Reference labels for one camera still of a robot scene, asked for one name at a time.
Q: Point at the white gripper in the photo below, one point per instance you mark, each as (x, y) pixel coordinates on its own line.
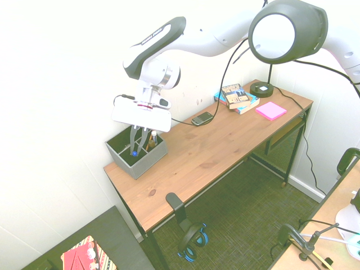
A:
(140, 116)

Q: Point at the blue and white marker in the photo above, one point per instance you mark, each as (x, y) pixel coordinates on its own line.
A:
(134, 153)

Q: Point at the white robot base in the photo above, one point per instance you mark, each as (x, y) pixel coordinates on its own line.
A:
(347, 219)

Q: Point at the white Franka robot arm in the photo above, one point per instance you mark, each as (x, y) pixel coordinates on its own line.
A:
(202, 39)

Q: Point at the grey fabric pen holder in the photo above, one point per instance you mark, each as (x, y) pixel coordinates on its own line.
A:
(146, 163)

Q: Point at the orange pencil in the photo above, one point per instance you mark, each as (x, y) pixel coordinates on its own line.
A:
(148, 140)

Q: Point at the brown bottle with white cap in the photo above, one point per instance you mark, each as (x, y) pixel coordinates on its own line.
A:
(153, 140)

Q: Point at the black keypad mobile phone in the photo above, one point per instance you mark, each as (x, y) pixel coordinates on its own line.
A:
(202, 118)

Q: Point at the black headphone hook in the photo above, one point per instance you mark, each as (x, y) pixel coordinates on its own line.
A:
(180, 211)

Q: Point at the black low cabinet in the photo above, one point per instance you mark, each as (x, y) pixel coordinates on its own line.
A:
(121, 239)

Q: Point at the brown cover paperback book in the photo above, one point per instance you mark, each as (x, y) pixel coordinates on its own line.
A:
(236, 95)

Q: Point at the black and blue headphones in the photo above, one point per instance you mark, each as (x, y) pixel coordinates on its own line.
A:
(189, 239)

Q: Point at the blue cover book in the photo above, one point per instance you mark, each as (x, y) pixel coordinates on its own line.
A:
(251, 104)

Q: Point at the red patterned box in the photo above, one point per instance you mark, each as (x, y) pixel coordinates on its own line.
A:
(84, 256)

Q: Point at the pink sticky note pad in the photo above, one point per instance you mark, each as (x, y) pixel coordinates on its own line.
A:
(270, 110)

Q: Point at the wooden desk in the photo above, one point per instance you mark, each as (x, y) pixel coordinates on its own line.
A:
(284, 157)

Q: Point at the black table clamp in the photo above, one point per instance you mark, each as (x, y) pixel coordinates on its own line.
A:
(289, 236)

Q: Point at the black desk lamp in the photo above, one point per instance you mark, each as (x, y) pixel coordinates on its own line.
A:
(309, 25)

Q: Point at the yellow flat strip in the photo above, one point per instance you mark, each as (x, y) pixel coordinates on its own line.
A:
(317, 257)

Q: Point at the white and grey wrist camera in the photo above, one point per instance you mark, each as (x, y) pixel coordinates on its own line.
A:
(163, 103)

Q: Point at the black gooseneck mount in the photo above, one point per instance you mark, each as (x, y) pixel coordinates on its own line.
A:
(317, 234)

